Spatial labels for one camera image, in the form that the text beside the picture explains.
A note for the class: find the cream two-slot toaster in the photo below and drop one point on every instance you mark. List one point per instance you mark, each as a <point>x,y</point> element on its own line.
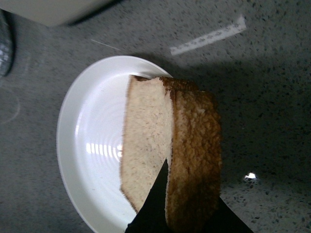
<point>52,12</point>

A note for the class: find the upper silver quilted oven mitt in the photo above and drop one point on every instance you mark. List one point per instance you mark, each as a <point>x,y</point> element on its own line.
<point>6,45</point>

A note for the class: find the brown bread slice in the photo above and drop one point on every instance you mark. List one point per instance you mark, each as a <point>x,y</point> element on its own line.
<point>171,121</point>

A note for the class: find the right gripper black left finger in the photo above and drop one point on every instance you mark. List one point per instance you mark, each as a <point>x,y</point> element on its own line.
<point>151,217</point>

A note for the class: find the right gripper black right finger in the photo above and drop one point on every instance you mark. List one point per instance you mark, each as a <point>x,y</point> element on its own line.
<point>224,220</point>

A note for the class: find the white round plate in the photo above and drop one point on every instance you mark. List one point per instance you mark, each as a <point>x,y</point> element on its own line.
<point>89,140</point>

